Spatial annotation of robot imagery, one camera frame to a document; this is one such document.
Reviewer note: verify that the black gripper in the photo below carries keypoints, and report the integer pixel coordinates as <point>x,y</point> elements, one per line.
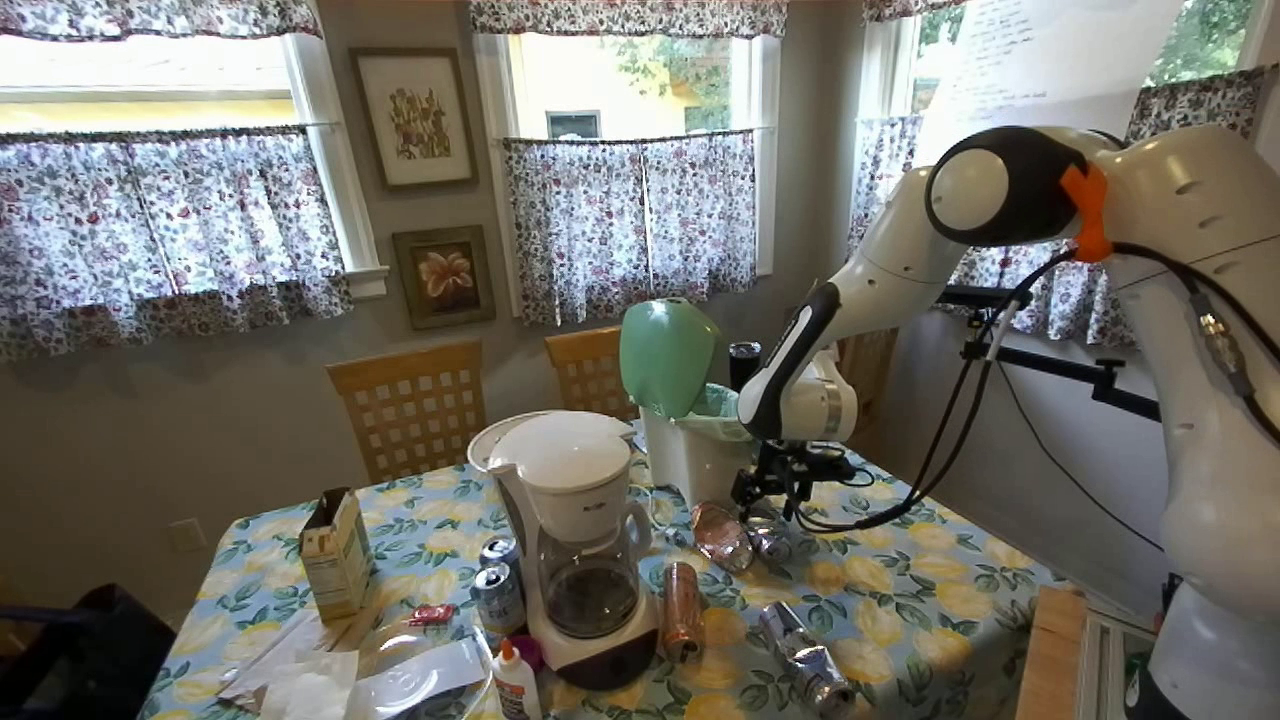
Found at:
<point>788,470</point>

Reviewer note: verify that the crushed silver can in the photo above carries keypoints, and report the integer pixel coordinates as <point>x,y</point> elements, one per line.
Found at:
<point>785,546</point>

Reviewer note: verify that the crushed orange can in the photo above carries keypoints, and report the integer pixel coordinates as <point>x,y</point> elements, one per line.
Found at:
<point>727,536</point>

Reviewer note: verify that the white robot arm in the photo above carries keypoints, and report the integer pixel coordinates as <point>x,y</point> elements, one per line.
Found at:
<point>1203,214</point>

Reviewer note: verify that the white mug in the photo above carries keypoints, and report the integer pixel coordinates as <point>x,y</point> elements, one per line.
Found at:
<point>700,465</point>

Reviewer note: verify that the orange drink can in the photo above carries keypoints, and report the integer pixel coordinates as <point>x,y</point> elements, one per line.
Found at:
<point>681,607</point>

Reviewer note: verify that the black mug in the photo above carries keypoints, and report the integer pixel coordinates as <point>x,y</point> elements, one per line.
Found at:
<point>744,361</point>

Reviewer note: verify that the wooden lattice back chair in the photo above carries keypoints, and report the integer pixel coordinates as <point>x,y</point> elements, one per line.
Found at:
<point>874,381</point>
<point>584,347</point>
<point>405,357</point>

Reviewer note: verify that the lemon print tablecloth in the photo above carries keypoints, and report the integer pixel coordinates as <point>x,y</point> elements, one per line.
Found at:
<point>921,603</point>

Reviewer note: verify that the glass coffee carafe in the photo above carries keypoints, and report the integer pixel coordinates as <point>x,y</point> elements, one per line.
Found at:
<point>594,603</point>

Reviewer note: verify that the white coffee maker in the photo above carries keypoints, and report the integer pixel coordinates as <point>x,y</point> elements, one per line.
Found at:
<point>564,465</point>

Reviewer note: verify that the small silver soda can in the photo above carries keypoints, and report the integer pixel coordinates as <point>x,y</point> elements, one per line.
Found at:
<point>502,550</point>
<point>502,599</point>

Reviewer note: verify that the white glue bottle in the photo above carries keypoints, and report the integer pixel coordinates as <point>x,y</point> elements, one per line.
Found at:
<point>518,687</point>

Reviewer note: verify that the floral cafe curtain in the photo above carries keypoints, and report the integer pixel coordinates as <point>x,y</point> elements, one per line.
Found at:
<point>1203,106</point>
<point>882,161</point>
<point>626,220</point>
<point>162,224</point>

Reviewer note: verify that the clear round glass lid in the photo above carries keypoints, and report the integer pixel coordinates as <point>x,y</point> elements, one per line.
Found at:
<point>413,672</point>

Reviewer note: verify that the dark framed flower picture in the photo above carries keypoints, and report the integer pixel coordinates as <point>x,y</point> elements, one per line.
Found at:
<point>440,277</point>

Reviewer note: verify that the cream green carton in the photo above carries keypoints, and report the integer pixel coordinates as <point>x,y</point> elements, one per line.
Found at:
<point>339,560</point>

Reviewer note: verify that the white framed window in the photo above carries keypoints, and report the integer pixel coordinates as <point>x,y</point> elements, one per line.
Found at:
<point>1203,34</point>
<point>641,80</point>
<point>132,80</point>

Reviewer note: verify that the clear plastic bag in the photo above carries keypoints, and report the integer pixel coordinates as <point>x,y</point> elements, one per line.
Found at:
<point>300,687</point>

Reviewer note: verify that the white paper sheet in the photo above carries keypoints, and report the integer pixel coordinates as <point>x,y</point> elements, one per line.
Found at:
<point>1042,65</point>

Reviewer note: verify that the floral curtain valance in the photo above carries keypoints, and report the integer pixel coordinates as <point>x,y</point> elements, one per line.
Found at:
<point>162,17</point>
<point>626,13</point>

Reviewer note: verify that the framed botanical picture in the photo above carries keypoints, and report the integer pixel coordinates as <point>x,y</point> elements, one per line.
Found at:
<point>418,122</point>

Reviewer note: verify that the black bag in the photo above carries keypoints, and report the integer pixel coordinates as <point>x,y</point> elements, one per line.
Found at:
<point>80,660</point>

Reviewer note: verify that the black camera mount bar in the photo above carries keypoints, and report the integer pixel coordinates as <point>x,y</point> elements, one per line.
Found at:
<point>1067,365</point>

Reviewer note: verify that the white wall outlet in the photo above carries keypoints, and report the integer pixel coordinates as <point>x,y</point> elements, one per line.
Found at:
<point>185,543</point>

